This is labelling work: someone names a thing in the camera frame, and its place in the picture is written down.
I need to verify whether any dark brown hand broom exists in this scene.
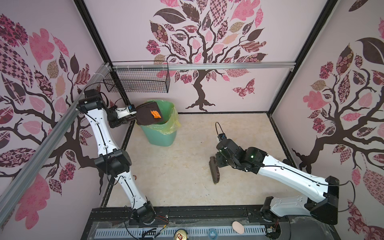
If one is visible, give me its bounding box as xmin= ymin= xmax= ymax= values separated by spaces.
xmin=209 ymin=157 xmax=220 ymax=184

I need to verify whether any dark brown dustpan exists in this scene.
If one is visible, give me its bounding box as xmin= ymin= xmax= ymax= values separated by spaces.
xmin=136 ymin=101 xmax=164 ymax=126

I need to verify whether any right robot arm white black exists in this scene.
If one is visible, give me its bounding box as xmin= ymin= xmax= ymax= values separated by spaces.
xmin=209 ymin=138 xmax=340 ymax=225

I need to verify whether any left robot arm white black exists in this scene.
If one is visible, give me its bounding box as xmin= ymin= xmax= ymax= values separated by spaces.
xmin=77 ymin=89 xmax=156 ymax=225

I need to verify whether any orange paper scrap back left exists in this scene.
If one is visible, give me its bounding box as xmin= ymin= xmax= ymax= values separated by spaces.
xmin=151 ymin=110 xmax=162 ymax=119

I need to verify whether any green trash bin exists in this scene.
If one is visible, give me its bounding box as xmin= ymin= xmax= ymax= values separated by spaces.
xmin=140 ymin=100 xmax=181 ymax=147

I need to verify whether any yellow-green bin liner bag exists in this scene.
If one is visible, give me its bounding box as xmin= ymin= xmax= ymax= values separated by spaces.
xmin=136 ymin=100 xmax=181 ymax=135

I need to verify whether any pink oval object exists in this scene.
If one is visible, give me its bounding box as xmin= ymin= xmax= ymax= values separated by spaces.
xmin=232 ymin=221 xmax=245 ymax=235

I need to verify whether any blue tape roll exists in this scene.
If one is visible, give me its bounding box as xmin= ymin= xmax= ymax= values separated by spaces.
xmin=208 ymin=229 xmax=218 ymax=240

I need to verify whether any round can lid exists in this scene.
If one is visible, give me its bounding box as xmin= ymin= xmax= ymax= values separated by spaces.
xmin=174 ymin=229 xmax=188 ymax=240

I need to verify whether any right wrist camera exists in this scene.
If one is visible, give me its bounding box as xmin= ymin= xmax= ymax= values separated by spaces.
xmin=218 ymin=133 xmax=227 ymax=142

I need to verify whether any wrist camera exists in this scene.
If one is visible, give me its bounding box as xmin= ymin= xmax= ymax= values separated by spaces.
xmin=120 ymin=105 xmax=137 ymax=117
xmin=218 ymin=133 xmax=227 ymax=142

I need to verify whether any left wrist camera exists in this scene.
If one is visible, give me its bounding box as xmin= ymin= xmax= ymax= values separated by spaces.
xmin=120 ymin=105 xmax=137 ymax=117

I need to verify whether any black wire basket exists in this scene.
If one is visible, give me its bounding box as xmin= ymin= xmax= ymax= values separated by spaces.
xmin=103 ymin=60 xmax=171 ymax=93

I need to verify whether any aluminium rail back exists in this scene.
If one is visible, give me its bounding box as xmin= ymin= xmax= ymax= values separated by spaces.
xmin=113 ymin=62 xmax=296 ymax=71

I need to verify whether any aluminium rail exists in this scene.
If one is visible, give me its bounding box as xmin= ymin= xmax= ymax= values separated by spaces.
xmin=0 ymin=62 xmax=112 ymax=226
xmin=113 ymin=62 xmax=296 ymax=71

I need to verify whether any white slotted cable duct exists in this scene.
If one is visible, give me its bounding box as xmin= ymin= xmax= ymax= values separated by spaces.
xmin=92 ymin=226 xmax=267 ymax=240

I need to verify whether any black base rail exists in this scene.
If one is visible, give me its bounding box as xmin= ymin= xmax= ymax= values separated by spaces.
xmin=81 ymin=205 xmax=340 ymax=240

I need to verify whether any aluminium rail left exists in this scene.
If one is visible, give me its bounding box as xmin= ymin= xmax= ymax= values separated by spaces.
xmin=0 ymin=62 xmax=112 ymax=226

